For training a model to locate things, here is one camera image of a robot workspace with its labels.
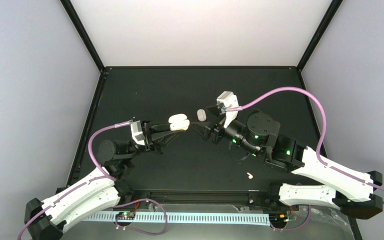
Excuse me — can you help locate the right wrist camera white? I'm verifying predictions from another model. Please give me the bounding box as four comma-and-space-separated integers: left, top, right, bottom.
216, 91, 239, 129

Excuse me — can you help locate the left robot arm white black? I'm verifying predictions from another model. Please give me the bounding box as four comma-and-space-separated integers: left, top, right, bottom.
17, 114, 191, 240

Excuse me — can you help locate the purple cable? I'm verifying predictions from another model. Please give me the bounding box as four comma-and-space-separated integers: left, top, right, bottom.
17, 120, 133, 240
223, 86, 384, 232

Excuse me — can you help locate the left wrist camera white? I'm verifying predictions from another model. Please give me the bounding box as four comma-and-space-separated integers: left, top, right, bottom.
130, 120, 146, 146

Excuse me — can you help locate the white earbud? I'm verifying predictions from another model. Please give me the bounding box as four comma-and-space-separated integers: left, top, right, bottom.
246, 172, 254, 180

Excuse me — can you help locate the circuit board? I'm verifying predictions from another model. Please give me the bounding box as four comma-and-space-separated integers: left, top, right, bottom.
269, 214, 297, 223
115, 211, 136, 221

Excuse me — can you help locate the right circuit board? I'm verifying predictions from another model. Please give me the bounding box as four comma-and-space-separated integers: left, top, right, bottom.
269, 214, 297, 223

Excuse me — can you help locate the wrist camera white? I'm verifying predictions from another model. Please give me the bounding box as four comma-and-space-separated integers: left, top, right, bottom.
216, 91, 239, 129
130, 120, 146, 146

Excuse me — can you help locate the white earbuds charging case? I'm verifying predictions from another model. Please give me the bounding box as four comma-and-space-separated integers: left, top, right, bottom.
196, 109, 207, 122

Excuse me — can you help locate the light blue slotted cable duct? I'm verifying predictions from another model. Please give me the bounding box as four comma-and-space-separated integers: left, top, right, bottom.
82, 211, 271, 227

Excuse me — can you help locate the clear plastic sheet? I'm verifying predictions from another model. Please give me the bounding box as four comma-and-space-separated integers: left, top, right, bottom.
231, 204, 354, 240

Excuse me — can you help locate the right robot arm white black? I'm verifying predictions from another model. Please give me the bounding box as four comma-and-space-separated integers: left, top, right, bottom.
190, 110, 383, 220

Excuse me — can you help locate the left circuit board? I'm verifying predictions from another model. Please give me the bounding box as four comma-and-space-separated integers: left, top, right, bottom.
115, 211, 136, 221

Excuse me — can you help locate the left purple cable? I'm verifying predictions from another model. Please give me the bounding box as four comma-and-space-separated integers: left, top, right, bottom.
17, 120, 133, 240

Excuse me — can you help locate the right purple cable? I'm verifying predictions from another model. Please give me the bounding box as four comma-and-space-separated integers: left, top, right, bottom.
223, 86, 384, 232

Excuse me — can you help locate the beige small earbuds case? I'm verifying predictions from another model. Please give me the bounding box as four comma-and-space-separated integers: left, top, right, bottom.
168, 113, 190, 131

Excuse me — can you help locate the black front aluminium rail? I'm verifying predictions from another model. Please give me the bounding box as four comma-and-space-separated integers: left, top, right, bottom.
117, 189, 290, 214

